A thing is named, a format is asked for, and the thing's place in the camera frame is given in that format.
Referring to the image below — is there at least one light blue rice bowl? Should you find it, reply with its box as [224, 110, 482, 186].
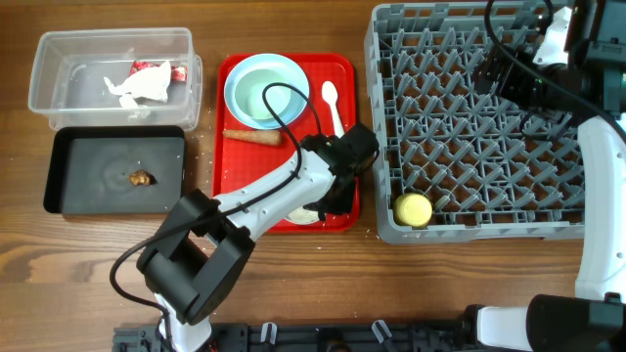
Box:
[286, 207, 320, 225]

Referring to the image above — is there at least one yellow plastic cup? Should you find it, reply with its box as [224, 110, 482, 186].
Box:
[393, 194, 433, 228]

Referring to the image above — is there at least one green bowl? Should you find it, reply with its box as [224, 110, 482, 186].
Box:
[235, 68, 291, 120]

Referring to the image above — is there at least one light blue plate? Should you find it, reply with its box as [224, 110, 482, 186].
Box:
[223, 54, 310, 130]

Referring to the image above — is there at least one brown food scrap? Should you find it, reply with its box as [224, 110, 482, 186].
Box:
[128, 170, 153, 187]

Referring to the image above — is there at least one white napkin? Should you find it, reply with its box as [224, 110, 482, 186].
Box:
[104, 61, 171, 109]

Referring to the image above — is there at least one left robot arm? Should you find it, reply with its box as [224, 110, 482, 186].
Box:
[137, 123, 379, 351]

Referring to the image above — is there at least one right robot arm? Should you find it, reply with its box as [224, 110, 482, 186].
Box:
[472, 1, 625, 351]

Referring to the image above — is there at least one grey dishwasher rack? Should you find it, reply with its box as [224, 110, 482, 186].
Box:
[364, 1, 585, 243]

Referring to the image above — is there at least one black waste tray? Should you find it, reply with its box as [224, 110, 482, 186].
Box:
[43, 125, 186, 215]

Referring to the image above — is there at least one white plastic spoon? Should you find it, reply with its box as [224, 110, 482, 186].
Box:
[321, 80, 344, 138]

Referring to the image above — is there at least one brown carrot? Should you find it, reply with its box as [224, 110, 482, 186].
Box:
[223, 129, 282, 147]

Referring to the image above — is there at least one red serving tray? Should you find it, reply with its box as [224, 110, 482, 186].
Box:
[211, 53, 360, 233]

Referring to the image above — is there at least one clear plastic bin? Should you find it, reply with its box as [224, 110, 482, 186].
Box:
[28, 27, 203, 131]

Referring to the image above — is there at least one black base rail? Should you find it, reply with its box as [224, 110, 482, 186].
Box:
[111, 320, 480, 352]

